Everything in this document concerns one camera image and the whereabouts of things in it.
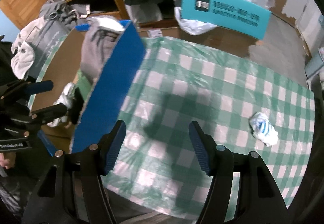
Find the grey clothes pile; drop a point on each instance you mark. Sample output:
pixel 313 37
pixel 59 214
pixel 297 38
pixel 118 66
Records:
pixel 69 15

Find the person's left hand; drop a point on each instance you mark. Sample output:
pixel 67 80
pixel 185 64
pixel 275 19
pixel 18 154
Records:
pixel 7 160

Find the green checkered tablecloth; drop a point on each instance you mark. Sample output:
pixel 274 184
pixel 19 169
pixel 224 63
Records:
pixel 179 82

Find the black and grey plush cloth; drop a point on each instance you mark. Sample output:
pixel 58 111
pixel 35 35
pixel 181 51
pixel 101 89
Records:
pixel 70 97

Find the blue cardboard box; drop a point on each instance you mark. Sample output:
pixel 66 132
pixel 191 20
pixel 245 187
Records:
pixel 107 95

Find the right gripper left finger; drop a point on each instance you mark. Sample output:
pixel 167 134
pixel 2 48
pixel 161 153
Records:
pixel 100 159

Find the brown cardboard box on floor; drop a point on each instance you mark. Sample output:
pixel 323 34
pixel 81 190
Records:
pixel 223 39

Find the grey printed bag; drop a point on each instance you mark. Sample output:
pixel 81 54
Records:
pixel 34 44

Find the light blue waste bin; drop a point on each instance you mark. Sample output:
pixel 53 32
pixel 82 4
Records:
pixel 314 66

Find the teal shoe box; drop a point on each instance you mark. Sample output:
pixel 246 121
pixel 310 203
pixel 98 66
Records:
pixel 239 15

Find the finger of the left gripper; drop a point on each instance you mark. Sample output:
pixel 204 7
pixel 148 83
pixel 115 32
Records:
pixel 39 87
pixel 49 114

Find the grey fleece garment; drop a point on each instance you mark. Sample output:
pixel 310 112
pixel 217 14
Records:
pixel 98 45

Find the white blue striped sock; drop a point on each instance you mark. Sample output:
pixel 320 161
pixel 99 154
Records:
pixel 263 130

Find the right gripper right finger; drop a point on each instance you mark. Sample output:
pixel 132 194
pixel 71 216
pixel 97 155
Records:
pixel 217 162

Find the white plastic bag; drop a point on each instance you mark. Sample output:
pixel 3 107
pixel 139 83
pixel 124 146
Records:
pixel 192 27

